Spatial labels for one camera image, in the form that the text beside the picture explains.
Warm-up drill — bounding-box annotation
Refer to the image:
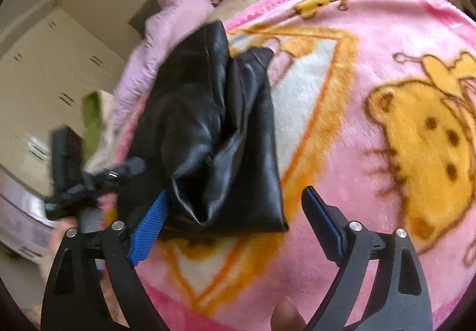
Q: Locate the green and white fleece blanket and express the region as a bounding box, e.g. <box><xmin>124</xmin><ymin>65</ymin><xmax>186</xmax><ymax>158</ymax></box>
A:
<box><xmin>82</xmin><ymin>90</ymin><xmax>115</xmax><ymax>172</ymax></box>

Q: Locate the left hand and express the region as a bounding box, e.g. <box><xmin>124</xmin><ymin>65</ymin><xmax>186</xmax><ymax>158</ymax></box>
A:
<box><xmin>39</xmin><ymin>217</ymin><xmax>79</xmax><ymax>282</ymax></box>

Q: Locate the right hand thumb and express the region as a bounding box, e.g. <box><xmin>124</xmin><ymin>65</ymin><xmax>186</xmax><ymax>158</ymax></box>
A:
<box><xmin>270</xmin><ymin>297</ymin><xmax>306</xmax><ymax>331</ymax></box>

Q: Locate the lilac puffy quilt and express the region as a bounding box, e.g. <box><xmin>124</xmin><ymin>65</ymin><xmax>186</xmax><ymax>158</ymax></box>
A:
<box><xmin>113</xmin><ymin>0</ymin><xmax>220</xmax><ymax>131</ymax></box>

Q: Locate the cream wardrobe with handles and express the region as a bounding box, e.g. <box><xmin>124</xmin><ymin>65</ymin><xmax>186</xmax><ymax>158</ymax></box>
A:
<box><xmin>1</xmin><ymin>8</ymin><xmax>125</xmax><ymax>196</ymax></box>

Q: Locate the black leather jacket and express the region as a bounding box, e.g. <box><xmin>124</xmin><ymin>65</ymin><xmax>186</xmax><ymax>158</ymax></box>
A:
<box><xmin>117</xmin><ymin>21</ymin><xmax>288</xmax><ymax>239</ymax></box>

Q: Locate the pink cartoon bear blanket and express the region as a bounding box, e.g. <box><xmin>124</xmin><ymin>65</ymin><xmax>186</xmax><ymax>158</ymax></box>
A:
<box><xmin>100</xmin><ymin>0</ymin><xmax>476</xmax><ymax>331</ymax></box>

